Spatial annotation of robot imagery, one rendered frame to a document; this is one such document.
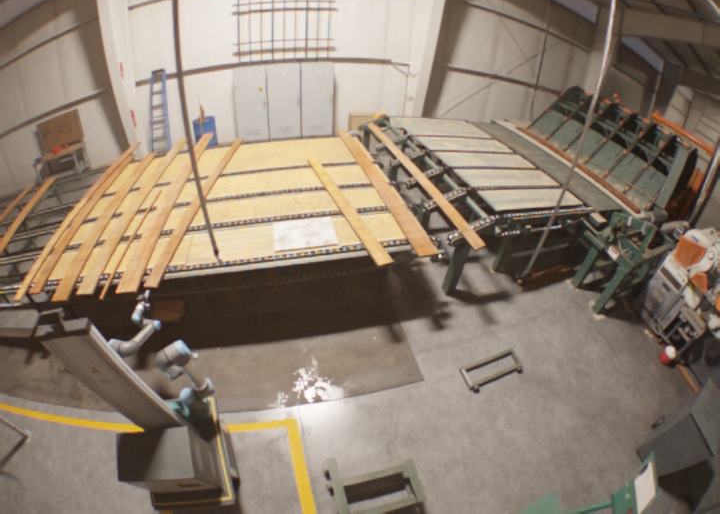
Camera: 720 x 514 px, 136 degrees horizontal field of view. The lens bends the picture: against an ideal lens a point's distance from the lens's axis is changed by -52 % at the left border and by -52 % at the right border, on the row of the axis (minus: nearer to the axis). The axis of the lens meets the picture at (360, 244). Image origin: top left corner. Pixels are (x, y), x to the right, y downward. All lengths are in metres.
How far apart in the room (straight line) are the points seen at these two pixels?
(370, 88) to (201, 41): 4.66
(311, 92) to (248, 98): 1.54
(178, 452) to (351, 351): 1.90
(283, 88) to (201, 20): 2.88
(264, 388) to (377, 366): 1.10
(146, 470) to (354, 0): 8.89
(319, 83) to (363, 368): 6.45
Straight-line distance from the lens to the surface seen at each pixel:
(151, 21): 8.83
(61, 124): 10.34
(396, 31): 8.72
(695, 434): 3.58
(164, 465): 2.09
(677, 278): 5.18
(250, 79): 7.64
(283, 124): 7.86
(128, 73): 8.92
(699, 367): 5.81
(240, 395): 2.97
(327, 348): 3.09
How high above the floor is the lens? 2.65
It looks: 39 degrees down
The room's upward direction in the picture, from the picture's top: 4 degrees clockwise
